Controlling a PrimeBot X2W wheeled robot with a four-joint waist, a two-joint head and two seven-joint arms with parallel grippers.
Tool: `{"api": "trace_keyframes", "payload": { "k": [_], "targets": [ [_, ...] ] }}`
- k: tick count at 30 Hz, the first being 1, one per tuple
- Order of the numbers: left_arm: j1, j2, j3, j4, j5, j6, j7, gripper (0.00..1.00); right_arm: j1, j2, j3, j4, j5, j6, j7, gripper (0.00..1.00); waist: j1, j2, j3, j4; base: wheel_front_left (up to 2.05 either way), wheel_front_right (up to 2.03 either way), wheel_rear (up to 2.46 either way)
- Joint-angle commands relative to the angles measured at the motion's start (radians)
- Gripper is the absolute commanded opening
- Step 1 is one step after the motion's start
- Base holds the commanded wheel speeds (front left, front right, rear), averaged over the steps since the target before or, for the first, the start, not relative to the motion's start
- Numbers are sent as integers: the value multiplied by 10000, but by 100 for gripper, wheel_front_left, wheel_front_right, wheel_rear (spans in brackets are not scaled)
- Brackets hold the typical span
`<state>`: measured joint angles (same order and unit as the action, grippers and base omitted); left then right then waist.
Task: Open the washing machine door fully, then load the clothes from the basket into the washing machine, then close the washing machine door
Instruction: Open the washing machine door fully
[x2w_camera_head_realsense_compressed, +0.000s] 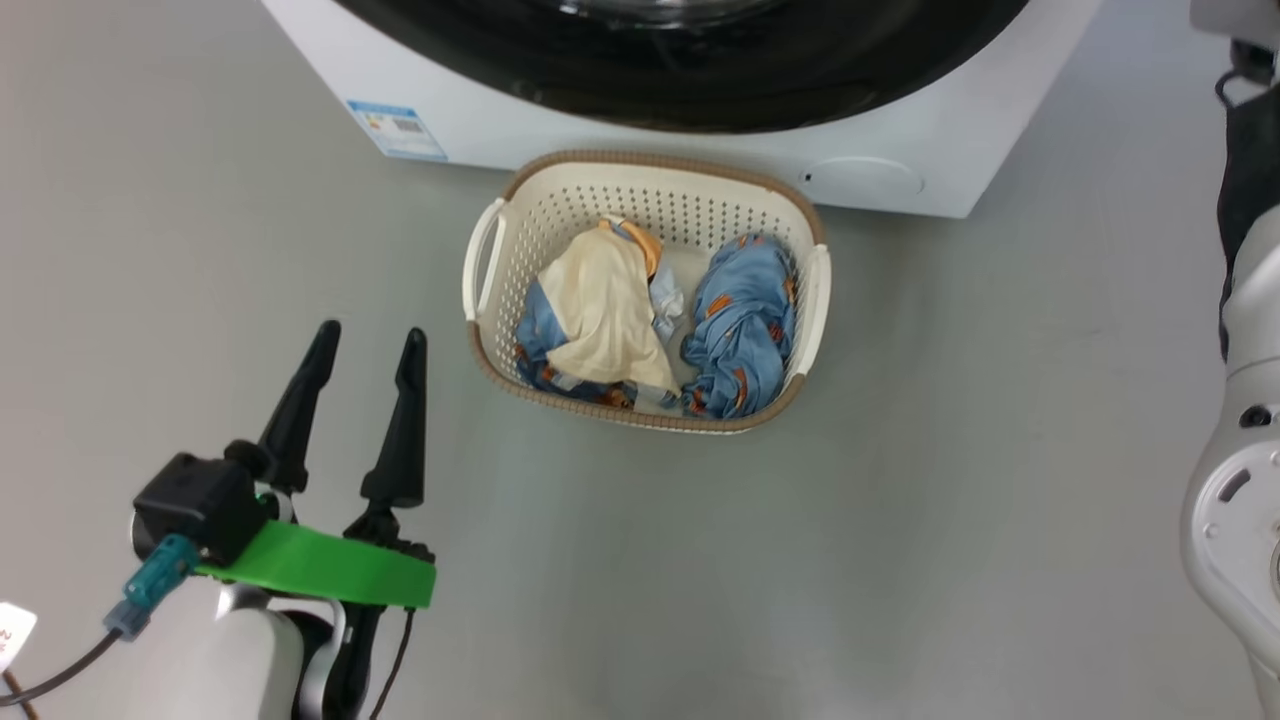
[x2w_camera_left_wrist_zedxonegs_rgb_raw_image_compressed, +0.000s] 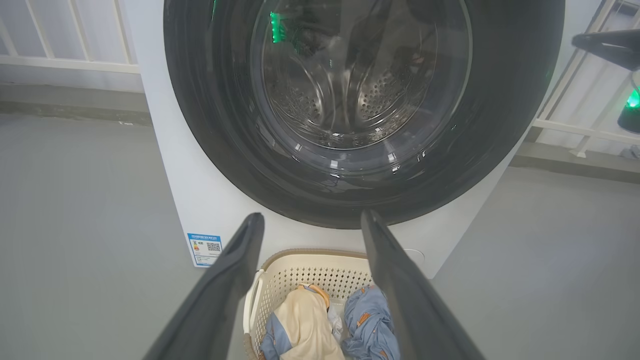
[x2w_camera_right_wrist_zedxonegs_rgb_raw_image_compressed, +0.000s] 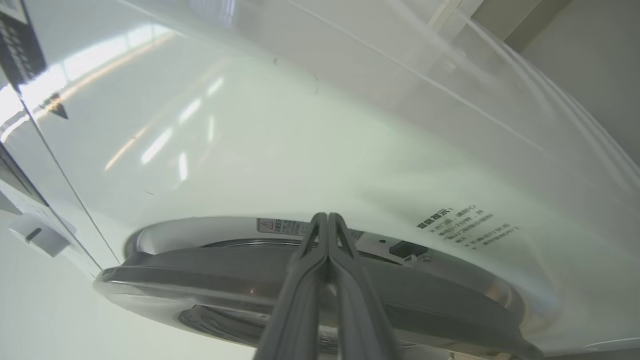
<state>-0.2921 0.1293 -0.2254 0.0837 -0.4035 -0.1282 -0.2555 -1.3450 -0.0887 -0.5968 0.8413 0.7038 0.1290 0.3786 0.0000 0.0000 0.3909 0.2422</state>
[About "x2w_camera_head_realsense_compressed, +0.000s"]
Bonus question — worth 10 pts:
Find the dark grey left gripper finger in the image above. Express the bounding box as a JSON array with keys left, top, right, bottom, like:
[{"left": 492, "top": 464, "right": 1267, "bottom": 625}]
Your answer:
[
  {"left": 344, "top": 327, "right": 430, "bottom": 543},
  {"left": 224, "top": 319, "right": 343, "bottom": 497}
]

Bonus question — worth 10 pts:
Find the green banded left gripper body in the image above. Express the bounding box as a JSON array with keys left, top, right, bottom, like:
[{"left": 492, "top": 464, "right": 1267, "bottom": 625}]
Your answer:
[{"left": 195, "top": 488, "right": 438, "bottom": 610}]

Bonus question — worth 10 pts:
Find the blue garment with cream lining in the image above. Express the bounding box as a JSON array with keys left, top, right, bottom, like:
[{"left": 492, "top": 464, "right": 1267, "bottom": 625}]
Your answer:
[{"left": 514, "top": 214, "right": 691, "bottom": 412}]

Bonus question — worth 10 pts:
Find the blue patterned garment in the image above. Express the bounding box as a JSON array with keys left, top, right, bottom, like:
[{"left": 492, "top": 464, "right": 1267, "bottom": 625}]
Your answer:
[{"left": 679, "top": 231, "right": 800, "bottom": 420}]

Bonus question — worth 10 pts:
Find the cream perforated laundry basket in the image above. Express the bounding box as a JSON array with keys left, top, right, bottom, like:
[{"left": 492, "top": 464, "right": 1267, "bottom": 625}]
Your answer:
[{"left": 461, "top": 150, "right": 833, "bottom": 436}]

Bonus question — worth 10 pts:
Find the white washing machine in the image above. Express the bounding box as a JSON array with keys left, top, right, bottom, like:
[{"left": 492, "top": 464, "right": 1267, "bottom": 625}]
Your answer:
[{"left": 261, "top": 0, "right": 1103, "bottom": 220}]

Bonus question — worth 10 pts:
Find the blue energy label sticker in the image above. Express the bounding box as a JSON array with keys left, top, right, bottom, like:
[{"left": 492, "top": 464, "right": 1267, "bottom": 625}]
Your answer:
[{"left": 345, "top": 99, "right": 449, "bottom": 162}]

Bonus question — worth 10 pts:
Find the thin black cable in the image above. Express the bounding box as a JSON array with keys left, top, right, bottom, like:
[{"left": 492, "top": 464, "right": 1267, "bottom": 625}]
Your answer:
[{"left": 368, "top": 606, "right": 417, "bottom": 720}]

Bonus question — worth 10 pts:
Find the white cable tag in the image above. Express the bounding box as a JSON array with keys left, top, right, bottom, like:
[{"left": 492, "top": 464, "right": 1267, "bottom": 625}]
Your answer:
[{"left": 0, "top": 602, "right": 39, "bottom": 673}]

